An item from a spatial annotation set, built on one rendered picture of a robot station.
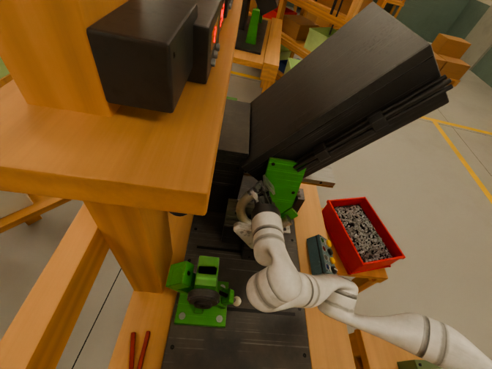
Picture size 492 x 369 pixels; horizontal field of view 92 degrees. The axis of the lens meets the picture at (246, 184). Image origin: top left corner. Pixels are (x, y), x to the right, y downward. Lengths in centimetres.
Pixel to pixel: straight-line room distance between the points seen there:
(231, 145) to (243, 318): 54
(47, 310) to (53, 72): 34
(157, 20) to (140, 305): 76
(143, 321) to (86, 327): 101
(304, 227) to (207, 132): 81
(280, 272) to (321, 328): 49
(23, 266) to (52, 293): 164
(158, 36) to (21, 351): 44
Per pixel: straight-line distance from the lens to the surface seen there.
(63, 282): 51
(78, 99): 32
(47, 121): 33
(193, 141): 27
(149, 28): 28
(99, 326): 183
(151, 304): 87
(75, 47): 29
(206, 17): 39
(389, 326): 74
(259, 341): 84
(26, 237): 226
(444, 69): 705
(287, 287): 44
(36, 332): 50
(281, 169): 70
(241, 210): 74
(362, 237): 118
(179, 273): 61
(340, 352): 93
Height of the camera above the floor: 171
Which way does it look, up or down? 48 degrees down
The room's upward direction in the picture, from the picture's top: 15 degrees clockwise
